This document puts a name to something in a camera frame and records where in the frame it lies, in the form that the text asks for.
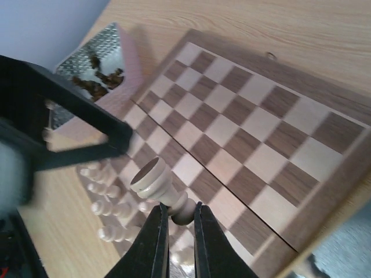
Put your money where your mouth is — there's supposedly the light chess piece corner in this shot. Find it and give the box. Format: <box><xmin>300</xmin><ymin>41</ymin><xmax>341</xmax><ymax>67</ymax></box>
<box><xmin>79</xmin><ymin>163</ymin><xmax>117</xmax><ymax>185</ymax></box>

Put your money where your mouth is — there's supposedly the silver tin with dark pieces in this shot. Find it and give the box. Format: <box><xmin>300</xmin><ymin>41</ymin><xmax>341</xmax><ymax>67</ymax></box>
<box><xmin>55</xmin><ymin>23</ymin><xmax>143</xmax><ymax>116</ymax></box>

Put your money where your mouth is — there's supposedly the wooden chess board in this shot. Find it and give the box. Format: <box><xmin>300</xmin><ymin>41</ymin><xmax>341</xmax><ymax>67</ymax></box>
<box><xmin>77</xmin><ymin>31</ymin><xmax>370</xmax><ymax>277</ymax></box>

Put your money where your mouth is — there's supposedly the light chess piece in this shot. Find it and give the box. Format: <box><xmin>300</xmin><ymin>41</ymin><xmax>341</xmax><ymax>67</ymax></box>
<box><xmin>90</xmin><ymin>200</ymin><xmax>133</xmax><ymax>218</ymax></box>
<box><xmin>97</xmin><ymin>225</ymin><xmax>140</xmax><ymax>243</ymax></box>
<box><xmin>170</xmin><ymin>246</ymin><xmax>194</xmax><ymax>265</ymax></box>

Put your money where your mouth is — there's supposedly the light chess pawn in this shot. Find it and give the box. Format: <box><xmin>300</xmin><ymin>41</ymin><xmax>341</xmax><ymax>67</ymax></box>
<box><xmin>87</xmin><ymin>184</ymin><xmax>121</xmax><ymax>198</ymax></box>

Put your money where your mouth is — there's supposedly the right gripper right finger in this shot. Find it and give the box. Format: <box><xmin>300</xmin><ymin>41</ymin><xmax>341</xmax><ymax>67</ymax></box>
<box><xmin>194</xmin><ymin>202</ymin><xmax>257</xmax><ymax>278</ymax></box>

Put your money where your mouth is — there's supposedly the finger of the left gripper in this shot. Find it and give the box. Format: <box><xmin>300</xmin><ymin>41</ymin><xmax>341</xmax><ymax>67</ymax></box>
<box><xmin>1</xmin><ymin>56</ymin><xmax>133</xmax><ymax>173</ymax></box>

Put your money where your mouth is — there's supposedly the light chess piece first row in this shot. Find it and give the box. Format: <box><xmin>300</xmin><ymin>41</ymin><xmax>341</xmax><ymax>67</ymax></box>
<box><xmin>130</xmin><ymin>156</ymin><xmax>196</xmax><ymax>226</ymax></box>

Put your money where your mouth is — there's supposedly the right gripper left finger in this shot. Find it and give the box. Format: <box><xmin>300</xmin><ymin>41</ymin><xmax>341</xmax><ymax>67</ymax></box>
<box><xmin>108</xmin><ymin>204</ymin><xmax>169</xmax><ymax>278</ymax></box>

